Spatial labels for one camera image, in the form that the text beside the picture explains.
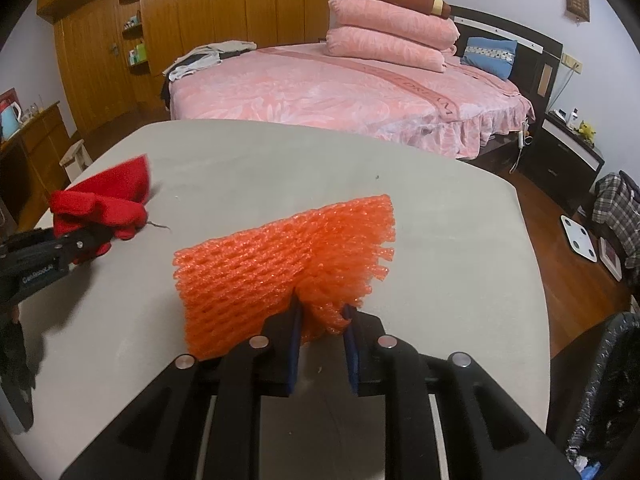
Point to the light blue kettle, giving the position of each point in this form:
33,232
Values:
9,122

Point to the plaid clothing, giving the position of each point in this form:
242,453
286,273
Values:
617,210

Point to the white bathroom scale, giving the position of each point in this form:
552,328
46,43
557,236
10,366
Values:
579,240

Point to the dark cloth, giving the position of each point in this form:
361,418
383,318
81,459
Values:
15,370

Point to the pink bed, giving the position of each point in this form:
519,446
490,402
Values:
310,95

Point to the black trash bag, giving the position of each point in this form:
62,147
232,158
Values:
615,385

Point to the white wooden stool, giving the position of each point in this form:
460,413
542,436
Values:
75,157

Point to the red box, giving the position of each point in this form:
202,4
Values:
9,97

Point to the picture frame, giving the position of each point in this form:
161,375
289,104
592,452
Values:
611,260

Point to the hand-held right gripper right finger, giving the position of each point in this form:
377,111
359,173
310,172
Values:
351,355

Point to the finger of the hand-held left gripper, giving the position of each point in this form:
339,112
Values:
80,245

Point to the wooden sideboard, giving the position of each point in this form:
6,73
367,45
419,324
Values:
40,145

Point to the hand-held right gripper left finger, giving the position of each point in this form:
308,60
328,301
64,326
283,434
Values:
295,350

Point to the large brown wall lamp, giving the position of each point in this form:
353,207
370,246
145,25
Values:
577,2

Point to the white power strip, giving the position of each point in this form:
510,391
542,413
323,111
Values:
523,135

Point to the red knit glove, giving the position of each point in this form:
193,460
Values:
110,200

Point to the black headboard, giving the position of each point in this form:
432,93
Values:
530,50

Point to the yellow toy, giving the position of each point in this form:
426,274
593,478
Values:
586,131

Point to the wall socket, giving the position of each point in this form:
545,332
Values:
571,62

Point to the black nightstand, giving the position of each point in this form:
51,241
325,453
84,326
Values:
560,165

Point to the small orange foam net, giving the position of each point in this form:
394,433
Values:
280,260

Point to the pile of clothes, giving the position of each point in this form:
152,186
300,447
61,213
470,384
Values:
200,57

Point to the white bottle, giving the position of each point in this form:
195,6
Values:
573,119

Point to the wooden wardrobe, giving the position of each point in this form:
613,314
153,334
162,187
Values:
225,5

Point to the blue cushion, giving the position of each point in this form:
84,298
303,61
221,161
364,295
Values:
490,57

